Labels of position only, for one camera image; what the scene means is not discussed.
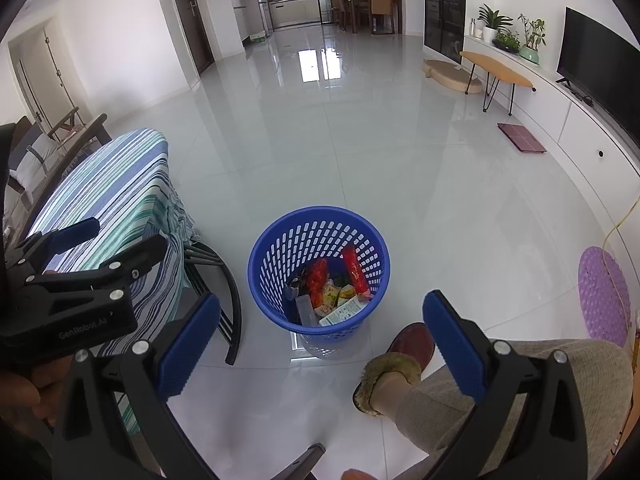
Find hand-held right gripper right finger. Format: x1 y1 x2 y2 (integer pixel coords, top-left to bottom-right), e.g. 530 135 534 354
422 290 588 480

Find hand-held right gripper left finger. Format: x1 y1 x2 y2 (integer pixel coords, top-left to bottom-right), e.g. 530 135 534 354
52 292 221 480

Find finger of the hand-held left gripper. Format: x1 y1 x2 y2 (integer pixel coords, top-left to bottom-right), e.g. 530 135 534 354
7 217 101 281
25 234 168 304

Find blue plastic waste basket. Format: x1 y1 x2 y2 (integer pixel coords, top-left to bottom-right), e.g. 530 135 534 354
248 206 391 360

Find white milk carton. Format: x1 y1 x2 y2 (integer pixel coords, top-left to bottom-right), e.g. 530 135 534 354
318 296 368 327

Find clear plastic box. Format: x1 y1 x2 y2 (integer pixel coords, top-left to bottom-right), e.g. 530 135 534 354
295 295 321 328

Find red sausage packet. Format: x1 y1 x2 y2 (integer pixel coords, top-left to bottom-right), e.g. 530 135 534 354
342 246 371 301

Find red plastic bag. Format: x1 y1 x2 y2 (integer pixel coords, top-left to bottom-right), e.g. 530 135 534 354
305 260 329 306

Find person's left hand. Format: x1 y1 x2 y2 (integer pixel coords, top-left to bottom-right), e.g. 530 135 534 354
0 355 68 431

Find red furry slipper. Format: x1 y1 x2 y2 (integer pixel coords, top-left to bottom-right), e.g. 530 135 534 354
352 322 436 416

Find striped tablecloth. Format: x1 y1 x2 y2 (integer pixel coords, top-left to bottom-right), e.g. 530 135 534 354
5 128 196 436

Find black metal table legs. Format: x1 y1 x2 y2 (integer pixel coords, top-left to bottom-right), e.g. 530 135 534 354
185 241 243 366

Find grey white pillow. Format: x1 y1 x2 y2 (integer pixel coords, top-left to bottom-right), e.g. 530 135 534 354
10 132 61 191

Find brown sofa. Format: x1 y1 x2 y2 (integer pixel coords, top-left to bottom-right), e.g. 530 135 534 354
0 112 113 201

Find person's leg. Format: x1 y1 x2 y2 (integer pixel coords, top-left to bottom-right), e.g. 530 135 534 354
370 338 633 480

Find purple round mat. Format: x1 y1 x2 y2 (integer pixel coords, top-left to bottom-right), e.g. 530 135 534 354
578 246 632 348

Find white door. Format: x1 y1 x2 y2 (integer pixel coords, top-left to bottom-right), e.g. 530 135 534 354
7 25 63 126

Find red floor scale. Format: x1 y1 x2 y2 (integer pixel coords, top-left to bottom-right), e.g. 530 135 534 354
496 122 547 153

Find dark wooden door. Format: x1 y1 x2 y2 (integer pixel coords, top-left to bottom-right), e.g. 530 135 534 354
165 0 216 78

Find white television cabinet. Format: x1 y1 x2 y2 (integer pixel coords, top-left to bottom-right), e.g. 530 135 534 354
462 35 640 201

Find round wooden low stool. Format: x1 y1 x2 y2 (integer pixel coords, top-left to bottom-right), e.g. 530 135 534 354
421 58 483 95

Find oval wooden side table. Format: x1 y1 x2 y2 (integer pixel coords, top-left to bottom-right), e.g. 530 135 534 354
459 51 537 116

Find small green potted plant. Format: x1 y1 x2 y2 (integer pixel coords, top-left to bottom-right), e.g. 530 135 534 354
492 30 521 54

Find plant in green pot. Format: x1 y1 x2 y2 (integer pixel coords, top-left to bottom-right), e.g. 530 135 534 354
517 14 546 66

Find black television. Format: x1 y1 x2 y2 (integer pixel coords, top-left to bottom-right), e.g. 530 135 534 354
556 7 640 133

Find potted plant in white pot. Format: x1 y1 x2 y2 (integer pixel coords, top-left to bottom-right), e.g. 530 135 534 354
477 4 513 43

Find wooden dining chair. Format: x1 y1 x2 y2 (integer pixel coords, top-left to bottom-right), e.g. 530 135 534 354
370 0 397 36
330 0 351 31

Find dark glass cabinet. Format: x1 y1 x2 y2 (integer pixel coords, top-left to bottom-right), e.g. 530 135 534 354
422 0 466 61

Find yellow cable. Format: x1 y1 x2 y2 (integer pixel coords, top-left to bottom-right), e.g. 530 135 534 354
602 195 640 341

